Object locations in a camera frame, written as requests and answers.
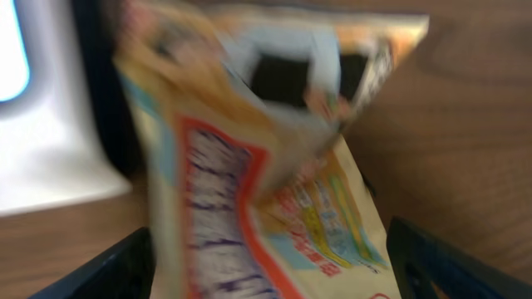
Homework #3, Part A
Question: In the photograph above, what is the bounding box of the yellow snack bag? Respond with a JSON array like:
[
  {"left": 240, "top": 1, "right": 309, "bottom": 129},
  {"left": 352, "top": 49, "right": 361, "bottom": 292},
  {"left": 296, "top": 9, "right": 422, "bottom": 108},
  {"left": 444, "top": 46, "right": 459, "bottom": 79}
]
[{"left": 114, "top": 1, "right": 430, "bottom": 298}]

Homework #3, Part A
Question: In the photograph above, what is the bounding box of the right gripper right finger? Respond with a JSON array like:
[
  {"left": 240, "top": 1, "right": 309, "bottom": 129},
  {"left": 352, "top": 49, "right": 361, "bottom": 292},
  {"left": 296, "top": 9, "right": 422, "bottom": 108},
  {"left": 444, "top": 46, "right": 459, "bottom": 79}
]
[{"left": 387, "top": 218, "right": 531, "bottom": 299}]

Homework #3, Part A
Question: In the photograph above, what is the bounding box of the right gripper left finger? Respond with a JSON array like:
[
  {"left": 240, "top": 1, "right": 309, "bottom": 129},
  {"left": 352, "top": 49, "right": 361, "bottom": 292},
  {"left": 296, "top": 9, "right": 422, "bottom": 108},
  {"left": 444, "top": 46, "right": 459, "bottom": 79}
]
[{"left": 30, "top": 227, "right": 156, "bottom": 299}]

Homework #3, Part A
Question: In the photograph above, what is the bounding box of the white barcode scanner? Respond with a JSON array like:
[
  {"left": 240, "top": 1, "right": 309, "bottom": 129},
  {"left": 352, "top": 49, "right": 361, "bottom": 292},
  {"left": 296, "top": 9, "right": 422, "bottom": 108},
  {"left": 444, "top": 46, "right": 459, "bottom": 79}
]
[{"left": 1, "top": 1, "right": 131, "bottom": 216}]

